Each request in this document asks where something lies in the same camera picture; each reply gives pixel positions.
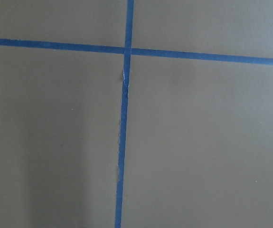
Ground blue tape line lengthwise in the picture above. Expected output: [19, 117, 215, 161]
[114, 0, 134, 228]

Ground blue tape line crosswise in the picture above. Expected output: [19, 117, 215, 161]
[0, 38, 273, 66]

